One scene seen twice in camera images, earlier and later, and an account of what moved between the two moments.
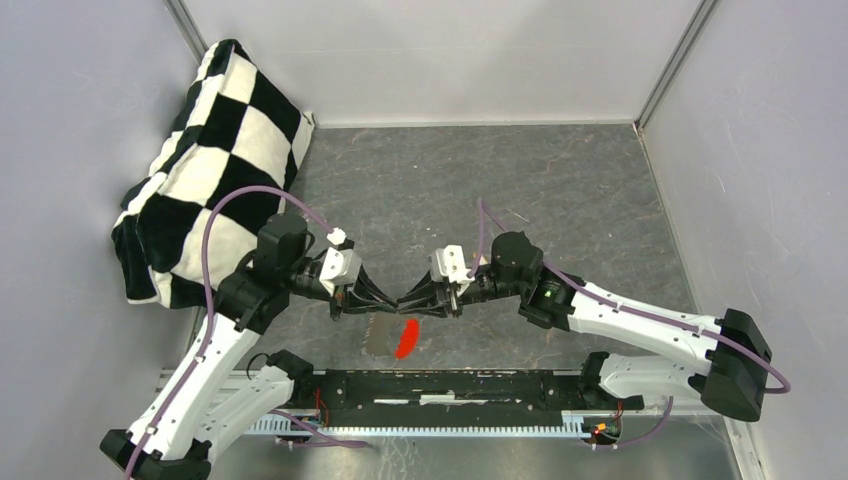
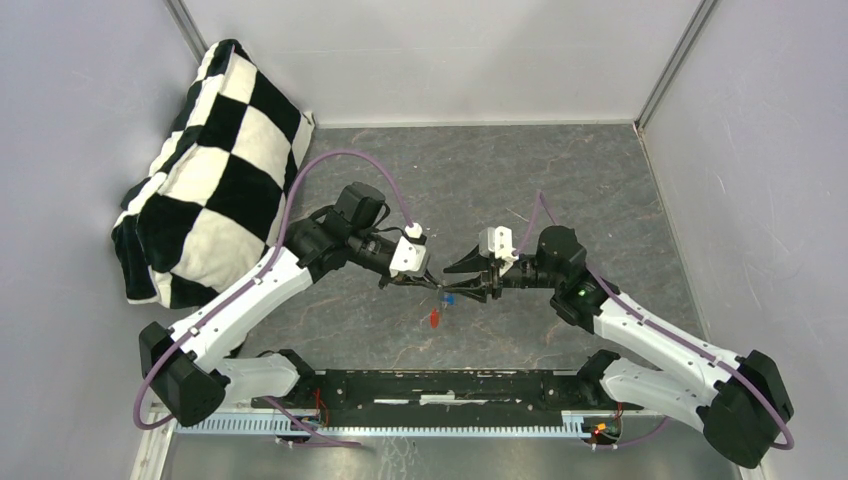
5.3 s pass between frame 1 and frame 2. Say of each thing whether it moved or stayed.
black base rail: stayed
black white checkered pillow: stayed
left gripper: moved
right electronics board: stayed
